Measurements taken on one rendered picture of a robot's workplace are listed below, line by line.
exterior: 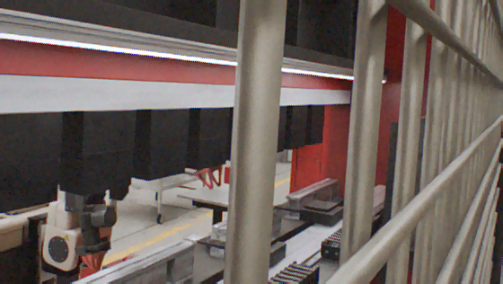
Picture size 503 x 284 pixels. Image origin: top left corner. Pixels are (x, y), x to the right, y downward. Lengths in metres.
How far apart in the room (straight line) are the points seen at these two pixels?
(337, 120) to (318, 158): 0.22
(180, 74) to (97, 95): 0.27
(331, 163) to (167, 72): 1.50
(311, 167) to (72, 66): 1.79
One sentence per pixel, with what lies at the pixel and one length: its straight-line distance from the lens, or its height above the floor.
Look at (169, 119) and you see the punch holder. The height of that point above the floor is 1.31.
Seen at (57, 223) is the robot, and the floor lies 0.83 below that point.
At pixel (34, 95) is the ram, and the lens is 0.94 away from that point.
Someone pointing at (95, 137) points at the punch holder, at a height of 1.29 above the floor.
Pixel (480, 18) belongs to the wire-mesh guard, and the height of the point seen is 1.44.
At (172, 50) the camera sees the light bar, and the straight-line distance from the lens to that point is 0.88.
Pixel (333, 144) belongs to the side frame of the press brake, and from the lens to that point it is 2.55.
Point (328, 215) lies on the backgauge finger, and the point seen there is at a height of 1.02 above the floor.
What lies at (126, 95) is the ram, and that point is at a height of 1.37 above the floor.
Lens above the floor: 1.42
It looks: 3 degrees down
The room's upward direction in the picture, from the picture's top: 4 degrees clockwise
